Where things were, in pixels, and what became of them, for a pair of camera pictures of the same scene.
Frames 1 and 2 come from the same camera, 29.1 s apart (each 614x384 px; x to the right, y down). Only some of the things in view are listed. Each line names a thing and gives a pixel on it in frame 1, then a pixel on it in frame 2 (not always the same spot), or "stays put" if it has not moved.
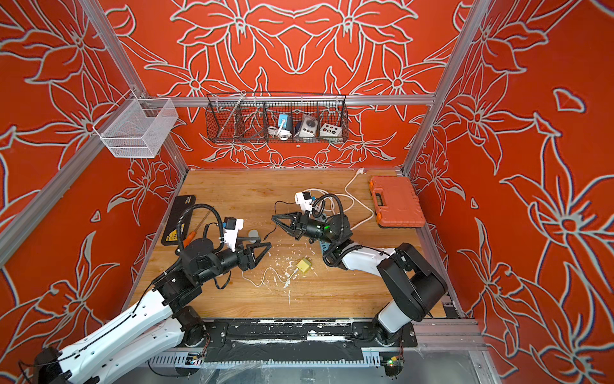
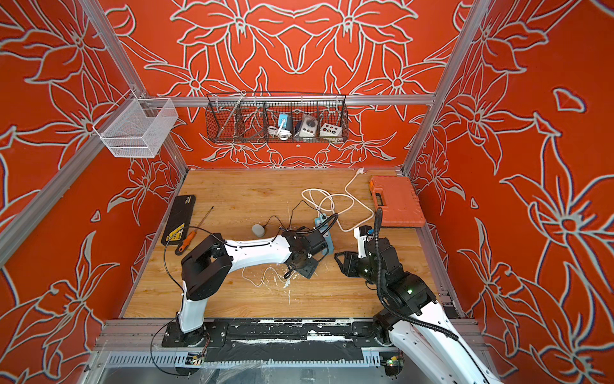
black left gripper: x=253 y=265 -> x=309 y=272
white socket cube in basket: x=330 y=130 stays put
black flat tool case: x=181 y=203 stays put
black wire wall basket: x=269 y=118 stays put
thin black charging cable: x=276 y=226 -> x=291 y=215
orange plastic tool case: x=396 y=202 stays put
